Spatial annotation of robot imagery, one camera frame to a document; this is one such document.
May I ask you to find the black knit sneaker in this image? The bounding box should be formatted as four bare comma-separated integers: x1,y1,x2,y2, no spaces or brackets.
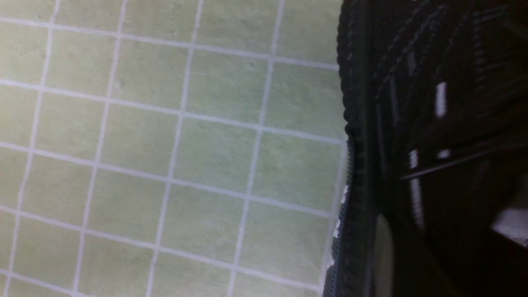
322,0,527,297

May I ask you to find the green checkered tablecloth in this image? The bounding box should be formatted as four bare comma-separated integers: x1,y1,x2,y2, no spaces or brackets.
1,0,347,297

